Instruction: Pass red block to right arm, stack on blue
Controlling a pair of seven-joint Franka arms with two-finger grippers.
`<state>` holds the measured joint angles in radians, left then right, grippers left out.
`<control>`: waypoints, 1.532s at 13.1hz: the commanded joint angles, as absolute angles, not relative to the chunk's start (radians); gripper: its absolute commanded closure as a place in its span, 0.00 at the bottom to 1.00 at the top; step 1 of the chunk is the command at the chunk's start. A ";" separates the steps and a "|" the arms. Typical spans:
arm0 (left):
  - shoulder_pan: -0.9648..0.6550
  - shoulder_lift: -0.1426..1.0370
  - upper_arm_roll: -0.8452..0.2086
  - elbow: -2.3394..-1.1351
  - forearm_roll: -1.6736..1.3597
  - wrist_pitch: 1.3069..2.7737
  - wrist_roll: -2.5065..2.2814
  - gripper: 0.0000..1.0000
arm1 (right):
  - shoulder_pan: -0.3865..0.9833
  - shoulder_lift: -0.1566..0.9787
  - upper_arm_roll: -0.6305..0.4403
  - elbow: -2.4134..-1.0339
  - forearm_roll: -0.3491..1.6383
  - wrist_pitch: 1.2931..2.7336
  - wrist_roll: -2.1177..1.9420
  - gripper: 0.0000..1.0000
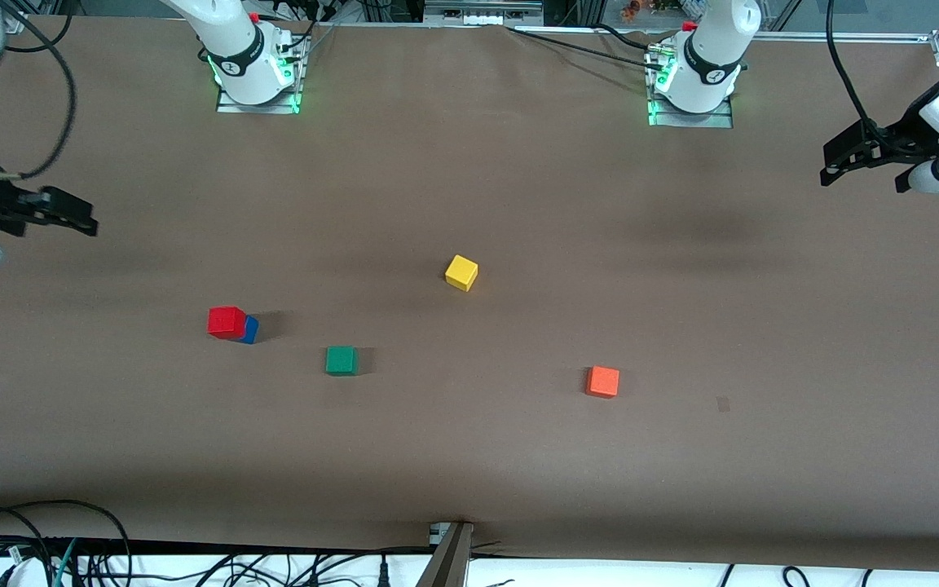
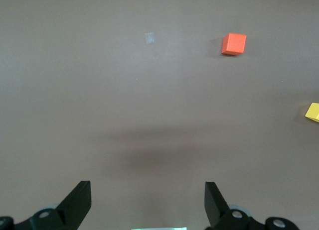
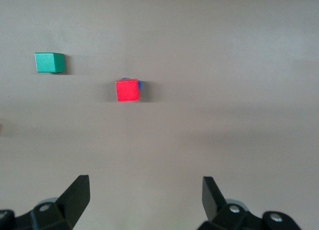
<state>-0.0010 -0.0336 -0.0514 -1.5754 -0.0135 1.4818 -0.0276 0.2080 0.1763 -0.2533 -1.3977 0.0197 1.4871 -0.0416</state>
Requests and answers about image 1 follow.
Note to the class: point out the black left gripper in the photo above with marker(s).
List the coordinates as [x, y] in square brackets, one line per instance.
[908, 136]

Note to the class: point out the red wooden block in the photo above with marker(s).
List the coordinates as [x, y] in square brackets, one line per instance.
[227, 323]

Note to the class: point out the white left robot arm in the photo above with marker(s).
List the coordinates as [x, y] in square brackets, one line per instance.
[710, 49]

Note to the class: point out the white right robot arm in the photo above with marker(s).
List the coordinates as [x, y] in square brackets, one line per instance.
[233, 49]

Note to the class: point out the blue wooden block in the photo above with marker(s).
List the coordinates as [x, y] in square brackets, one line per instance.
[251, 330]

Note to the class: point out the green wooden block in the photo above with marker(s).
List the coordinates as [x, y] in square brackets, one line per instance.
[341, 360]

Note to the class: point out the orange wooden block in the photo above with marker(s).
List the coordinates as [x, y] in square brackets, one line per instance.
[602, 381]

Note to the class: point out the yellow wooden block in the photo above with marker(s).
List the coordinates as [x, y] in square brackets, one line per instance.
[461, 272]

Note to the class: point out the brown table cover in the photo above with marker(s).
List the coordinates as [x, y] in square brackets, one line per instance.
[469, 163]

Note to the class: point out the white terminal strip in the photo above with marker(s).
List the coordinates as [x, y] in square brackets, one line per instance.
[482, 11]

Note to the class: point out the aluminium frame rail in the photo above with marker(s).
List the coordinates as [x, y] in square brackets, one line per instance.
[885, 37]

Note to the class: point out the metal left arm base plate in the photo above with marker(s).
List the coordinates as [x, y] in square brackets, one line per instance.
[718, 121]

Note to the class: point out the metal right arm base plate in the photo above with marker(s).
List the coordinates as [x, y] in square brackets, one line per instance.
[229, 106]

